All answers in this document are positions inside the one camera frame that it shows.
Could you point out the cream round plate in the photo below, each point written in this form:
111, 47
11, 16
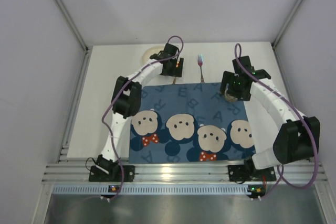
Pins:
149, 52

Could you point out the left aluminium frame post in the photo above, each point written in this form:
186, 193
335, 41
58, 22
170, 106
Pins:
71, 24

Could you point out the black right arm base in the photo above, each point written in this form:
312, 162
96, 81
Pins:
239, 174

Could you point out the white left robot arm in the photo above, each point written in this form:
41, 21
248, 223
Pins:
126, 98

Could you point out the aluminium frame post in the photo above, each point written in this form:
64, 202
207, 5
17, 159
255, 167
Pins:
284, 27
71, 24

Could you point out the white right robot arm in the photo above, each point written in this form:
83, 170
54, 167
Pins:
298, 136

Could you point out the blue cartoon bear placemat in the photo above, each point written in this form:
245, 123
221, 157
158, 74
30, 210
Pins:
180, 123

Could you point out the iridescent fork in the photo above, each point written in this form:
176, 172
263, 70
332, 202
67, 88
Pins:
200, 64

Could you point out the right aluminium frame post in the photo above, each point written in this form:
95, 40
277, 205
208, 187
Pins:
284, 27

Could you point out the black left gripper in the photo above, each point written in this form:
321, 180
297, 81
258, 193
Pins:
172, 70

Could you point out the perforated cable duct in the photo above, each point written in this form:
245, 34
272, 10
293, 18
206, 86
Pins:
137, 189

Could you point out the gold spoon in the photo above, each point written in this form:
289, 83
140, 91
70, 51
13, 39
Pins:
174, 81

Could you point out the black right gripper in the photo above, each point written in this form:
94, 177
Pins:
234, 92

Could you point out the aluminium mounting rail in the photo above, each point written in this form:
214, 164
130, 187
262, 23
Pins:
75, 170

